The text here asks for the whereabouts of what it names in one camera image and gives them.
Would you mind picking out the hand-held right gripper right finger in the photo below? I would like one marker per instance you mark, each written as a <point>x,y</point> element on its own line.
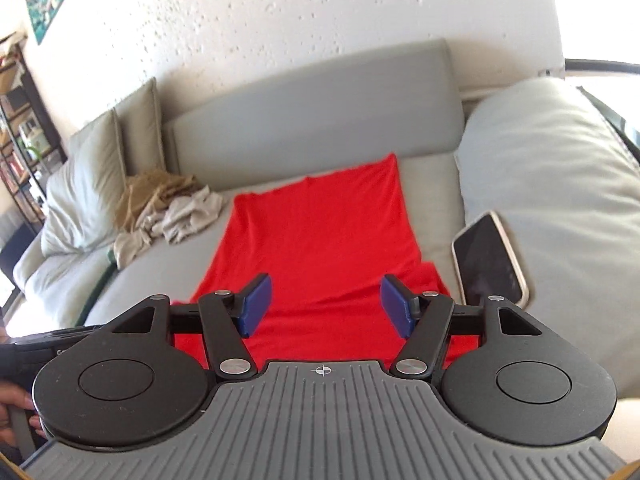
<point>397,305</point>

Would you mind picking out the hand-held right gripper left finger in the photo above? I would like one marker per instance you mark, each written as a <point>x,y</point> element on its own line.
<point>255,305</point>

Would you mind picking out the red t-shirt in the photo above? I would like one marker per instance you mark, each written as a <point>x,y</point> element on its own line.
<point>325,235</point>

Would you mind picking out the person's left hand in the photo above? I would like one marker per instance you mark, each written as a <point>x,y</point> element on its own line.
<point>20,397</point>

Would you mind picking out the smartphone with white case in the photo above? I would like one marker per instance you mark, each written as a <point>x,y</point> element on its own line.
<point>485,255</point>

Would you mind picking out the black cabinet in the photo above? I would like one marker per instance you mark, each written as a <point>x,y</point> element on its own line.
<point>12,252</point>

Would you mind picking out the light grey crumpled garment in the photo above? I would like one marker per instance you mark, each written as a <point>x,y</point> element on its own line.
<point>190,215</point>

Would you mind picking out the tan crumpled garment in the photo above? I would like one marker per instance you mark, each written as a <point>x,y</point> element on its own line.
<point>150,195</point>

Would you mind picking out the large grey pillow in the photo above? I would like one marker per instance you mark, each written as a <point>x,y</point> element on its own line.
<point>85,190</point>

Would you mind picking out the pale grey-blue pillow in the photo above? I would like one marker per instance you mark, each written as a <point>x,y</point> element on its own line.
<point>550,185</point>

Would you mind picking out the grey sofa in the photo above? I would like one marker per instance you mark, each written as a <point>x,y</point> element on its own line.
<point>320,110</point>

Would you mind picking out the grey square back cushion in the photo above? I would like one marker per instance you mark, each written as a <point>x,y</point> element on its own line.
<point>142,125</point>

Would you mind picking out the wooden bookshelf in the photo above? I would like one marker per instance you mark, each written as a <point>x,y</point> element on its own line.
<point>20,125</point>

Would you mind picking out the black framed window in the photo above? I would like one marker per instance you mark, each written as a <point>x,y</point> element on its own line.
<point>620,120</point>

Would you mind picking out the green wall painting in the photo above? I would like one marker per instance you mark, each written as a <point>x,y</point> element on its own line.
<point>46,0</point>

